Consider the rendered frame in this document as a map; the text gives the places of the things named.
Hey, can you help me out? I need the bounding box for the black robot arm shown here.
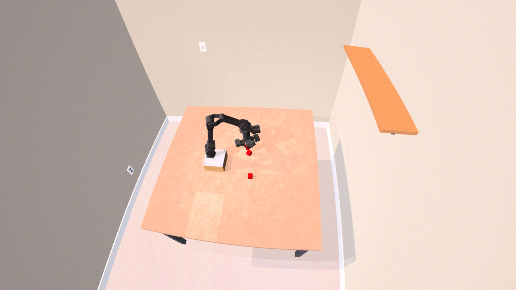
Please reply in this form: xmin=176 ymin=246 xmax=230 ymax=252
xmin=205 ymin=113 xmax=261 ymax=158

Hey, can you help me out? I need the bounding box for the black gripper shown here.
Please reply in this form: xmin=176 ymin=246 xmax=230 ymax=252
xmin=234 ymin=134 xmax=260 ymax=148

